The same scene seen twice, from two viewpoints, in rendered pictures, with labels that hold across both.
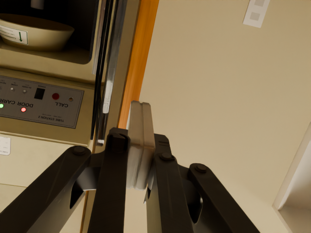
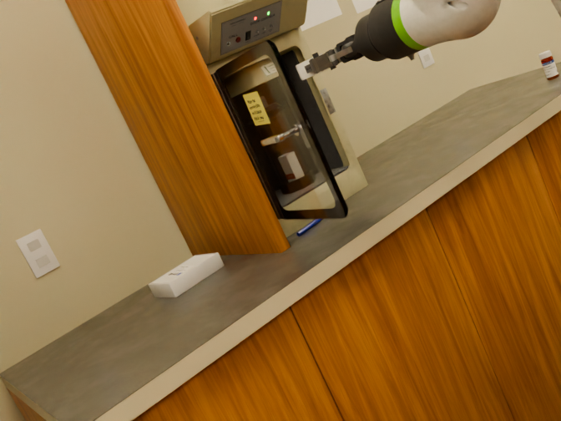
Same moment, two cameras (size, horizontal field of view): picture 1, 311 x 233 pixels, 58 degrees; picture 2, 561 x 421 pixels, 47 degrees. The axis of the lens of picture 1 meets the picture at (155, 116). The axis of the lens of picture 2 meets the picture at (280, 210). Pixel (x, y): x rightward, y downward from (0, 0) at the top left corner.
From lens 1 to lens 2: 1.09 m
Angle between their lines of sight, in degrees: 51
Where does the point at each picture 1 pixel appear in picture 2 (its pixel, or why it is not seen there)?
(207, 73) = (28, 149)
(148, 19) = (230, 132)
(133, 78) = (211, 87)
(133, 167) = not seen: hidden behind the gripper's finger
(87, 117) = (214, 36)
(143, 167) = not seen: hidden behind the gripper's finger
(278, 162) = not seen: outside the picture
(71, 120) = (224, 27)
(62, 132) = (229, 15)
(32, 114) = (249, 17)
